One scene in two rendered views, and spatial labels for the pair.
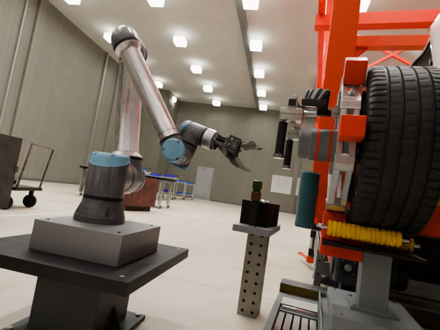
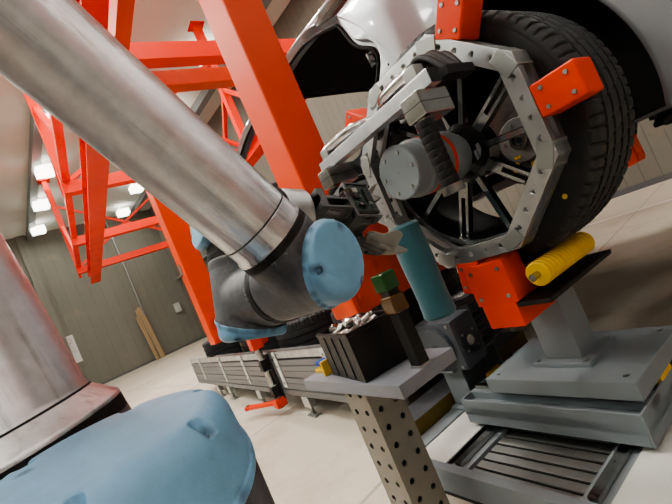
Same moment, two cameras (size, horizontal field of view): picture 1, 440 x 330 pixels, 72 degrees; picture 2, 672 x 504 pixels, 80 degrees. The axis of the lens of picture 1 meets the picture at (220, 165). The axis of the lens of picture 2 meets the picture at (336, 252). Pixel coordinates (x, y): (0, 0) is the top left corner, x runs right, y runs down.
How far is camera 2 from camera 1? 1.06 m
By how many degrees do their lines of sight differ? 52
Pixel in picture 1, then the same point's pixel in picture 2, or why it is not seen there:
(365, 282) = (571, 323)
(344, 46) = (264, 38)
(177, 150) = (352, 255)
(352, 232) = (566, 259)
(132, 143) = (60, 353)
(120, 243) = not seen: outside the picture
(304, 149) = (428, 175)
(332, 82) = (279, 97)
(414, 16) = (187, 48)
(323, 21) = not seen: hidden behind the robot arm
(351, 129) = (592, 79)
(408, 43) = (212, 78)
